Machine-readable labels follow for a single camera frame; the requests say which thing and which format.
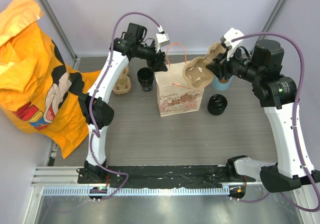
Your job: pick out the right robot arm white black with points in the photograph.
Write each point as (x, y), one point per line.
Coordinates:
(276, 94)

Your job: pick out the slotted cable duct rail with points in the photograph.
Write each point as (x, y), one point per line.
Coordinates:
(102, 191)

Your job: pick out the paper bag with orange handles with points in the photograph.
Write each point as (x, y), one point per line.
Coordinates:
(174, 96)

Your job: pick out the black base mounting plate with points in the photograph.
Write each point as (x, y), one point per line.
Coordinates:
(162, 176)

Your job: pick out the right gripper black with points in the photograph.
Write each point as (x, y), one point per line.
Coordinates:
(221, 66)

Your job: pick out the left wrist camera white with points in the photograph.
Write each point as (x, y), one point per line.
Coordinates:
(161, 39)

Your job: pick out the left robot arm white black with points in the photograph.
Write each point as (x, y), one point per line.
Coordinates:
(94, 104)

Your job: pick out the brown pulp cup carrier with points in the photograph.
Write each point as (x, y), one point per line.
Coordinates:
(195, 72)
(123, 83)

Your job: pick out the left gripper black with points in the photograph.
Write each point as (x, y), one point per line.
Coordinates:
(157, 62)

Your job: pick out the black cup with lid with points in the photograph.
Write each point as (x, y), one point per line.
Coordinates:
(217, 104)

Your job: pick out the black coffee cup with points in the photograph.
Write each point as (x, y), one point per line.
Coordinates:
(145, 77)

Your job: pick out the orange cartoon cloth bag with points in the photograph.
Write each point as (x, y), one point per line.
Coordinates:
(39, 92)

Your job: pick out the light blue straw tin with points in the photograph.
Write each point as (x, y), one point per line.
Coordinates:
(221, 84)

